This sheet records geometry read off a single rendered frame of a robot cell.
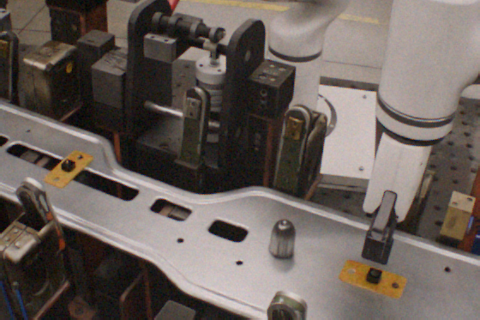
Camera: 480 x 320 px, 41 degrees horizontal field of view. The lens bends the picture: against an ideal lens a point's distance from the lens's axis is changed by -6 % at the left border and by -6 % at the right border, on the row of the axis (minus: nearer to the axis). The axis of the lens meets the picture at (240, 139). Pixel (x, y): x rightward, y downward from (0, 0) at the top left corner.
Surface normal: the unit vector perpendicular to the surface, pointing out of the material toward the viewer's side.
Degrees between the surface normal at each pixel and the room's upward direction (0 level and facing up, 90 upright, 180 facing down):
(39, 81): 90
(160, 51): 90
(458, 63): 90
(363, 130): 4
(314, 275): 0
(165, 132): 0
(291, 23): 32
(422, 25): 91
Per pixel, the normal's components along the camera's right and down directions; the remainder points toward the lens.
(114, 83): -0.43, 0.51
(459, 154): 0.04, -0.81
